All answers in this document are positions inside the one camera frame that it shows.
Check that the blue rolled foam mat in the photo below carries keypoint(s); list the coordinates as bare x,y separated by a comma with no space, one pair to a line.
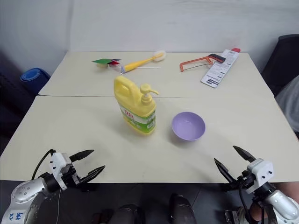
33,75

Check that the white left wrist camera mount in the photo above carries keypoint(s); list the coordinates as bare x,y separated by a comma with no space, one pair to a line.
57,163

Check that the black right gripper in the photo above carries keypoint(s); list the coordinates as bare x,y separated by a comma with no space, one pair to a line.
245,182

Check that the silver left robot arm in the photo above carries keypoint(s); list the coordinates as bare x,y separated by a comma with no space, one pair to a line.
25,198

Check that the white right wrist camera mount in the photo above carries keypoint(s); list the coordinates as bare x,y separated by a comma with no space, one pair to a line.
261,170

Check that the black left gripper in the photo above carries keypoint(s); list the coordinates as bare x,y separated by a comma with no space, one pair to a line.
70,178

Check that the black chair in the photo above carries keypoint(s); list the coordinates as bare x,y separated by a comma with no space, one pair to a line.
283,58

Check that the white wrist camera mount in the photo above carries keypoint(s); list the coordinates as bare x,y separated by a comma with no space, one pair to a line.
57,163
261,170

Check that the person in grey clothing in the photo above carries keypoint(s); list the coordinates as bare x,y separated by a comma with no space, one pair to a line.
289,105

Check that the colourful paper pinwheel white stick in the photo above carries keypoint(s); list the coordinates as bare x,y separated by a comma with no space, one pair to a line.
102,61

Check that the purple plastic bowl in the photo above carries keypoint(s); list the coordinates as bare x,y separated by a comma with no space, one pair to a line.
188,127

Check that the yellow pump soap bottle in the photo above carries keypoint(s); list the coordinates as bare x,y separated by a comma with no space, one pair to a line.
135,109

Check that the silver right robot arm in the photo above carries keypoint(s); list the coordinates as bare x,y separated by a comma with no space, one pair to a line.
280,205

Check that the yellow bottle brush white sponge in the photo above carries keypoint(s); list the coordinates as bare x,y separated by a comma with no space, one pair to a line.
140,63

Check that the white printed packaging card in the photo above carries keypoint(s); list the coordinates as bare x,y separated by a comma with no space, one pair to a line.
219,70

